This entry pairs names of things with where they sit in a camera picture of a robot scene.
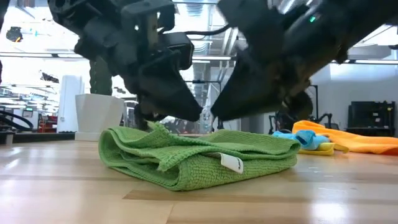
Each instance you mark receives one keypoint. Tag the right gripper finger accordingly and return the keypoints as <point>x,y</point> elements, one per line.
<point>255,90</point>
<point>300,105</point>

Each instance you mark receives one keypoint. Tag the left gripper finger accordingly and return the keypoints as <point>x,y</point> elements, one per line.
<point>171,93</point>
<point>146,116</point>

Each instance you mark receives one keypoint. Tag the blue microfiber towel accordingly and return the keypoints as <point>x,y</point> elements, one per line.
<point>308,138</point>

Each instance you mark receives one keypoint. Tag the green microfiber towel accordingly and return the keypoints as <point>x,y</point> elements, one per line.
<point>186,168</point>

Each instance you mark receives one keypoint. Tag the orange microfiber towel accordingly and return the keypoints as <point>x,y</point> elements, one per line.
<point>357,140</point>

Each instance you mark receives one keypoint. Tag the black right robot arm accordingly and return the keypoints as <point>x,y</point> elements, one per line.
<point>367,18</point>

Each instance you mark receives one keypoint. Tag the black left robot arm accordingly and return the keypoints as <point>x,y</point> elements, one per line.
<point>77,15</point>

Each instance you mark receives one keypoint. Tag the small black robot arm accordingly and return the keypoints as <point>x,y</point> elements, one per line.
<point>329,117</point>

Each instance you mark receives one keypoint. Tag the yellow microfiber towel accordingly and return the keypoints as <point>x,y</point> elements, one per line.
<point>323,148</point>

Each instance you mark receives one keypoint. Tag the person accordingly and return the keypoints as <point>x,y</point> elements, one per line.
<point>283,125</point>

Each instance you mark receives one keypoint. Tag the clear plastic bin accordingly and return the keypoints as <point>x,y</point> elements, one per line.
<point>206,124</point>

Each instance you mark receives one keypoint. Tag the black storage cabinet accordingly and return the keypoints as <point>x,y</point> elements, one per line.
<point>371,118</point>

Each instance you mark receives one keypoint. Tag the black metal frame stand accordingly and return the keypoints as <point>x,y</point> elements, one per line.
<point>316,102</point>

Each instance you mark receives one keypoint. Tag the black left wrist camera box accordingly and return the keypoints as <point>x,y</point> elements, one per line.
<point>178,49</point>

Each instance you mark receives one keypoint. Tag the black ceiling-hung camera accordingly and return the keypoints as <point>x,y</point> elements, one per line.
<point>14,33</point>

